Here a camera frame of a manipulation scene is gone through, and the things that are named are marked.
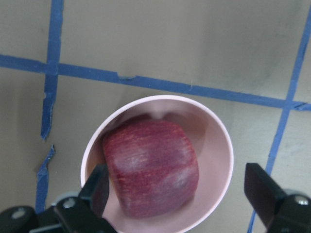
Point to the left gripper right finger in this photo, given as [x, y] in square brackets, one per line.
[265, 195]

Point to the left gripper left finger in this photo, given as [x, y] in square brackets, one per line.
[95, 191]

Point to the red apple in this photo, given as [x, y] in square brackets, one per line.
[152, 165]

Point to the small pink bowl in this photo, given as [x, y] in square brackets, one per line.
[213, 148]

